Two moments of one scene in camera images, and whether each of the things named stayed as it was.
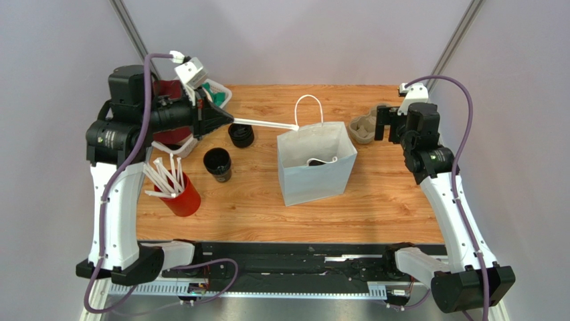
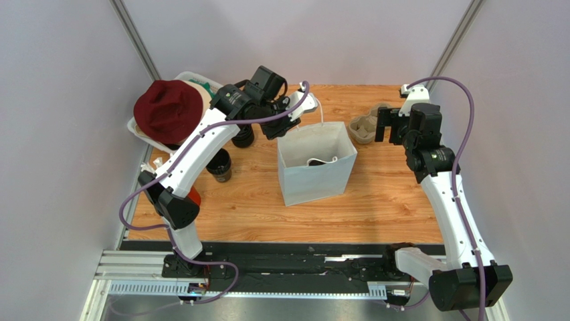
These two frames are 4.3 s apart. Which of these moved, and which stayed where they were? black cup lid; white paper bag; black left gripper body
Moved: black left gripper body
Stayed: white paper bag; black cup lid
